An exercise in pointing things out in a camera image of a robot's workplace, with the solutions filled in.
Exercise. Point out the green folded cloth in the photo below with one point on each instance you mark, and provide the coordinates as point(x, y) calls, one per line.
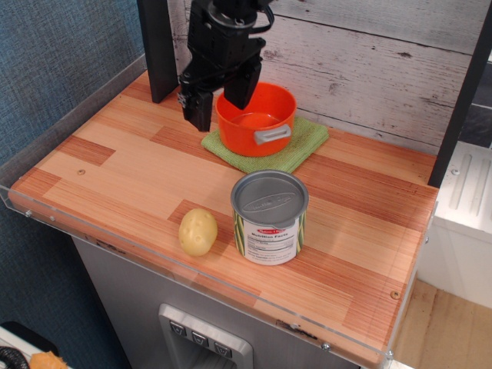
point(306, 139)

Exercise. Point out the toy tin can grey lid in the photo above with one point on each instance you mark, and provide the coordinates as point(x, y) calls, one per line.
point(269, 216)

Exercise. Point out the white black object corner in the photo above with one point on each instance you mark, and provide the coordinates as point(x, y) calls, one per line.
point(25, 341)

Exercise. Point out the white toy sink unit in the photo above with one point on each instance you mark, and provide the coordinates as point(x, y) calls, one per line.
point(456, 255)

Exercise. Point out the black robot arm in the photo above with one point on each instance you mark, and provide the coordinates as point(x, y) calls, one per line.
point(225, 47)

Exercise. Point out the grey toy fridge cabinet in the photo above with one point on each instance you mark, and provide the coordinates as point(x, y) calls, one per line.
point(132, 294)

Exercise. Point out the orange fuzzy toy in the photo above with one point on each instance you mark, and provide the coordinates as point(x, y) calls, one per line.
point(46, 360)

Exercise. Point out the silver ice dispenser panel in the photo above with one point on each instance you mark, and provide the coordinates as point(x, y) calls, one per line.
point(194, 343)

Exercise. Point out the clear acrylic edge guard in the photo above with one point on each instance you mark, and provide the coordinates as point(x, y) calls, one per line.
point(346, 287)

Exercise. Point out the yellow toy potato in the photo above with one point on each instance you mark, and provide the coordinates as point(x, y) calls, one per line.
point(197, 232)

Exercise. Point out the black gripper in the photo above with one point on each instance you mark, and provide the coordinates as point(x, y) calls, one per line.
point(224, 54)

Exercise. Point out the dark grey post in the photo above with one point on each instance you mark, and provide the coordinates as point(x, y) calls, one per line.
point(467, 92)
point(163, 29)

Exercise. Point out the dark grey left post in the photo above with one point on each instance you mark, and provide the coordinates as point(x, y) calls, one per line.
point(163, 29)

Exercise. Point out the orange toy pot grey handles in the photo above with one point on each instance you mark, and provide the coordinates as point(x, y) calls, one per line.
point(264, 127)

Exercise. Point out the dark grey right post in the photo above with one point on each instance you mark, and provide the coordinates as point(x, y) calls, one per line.
point(467, 92)

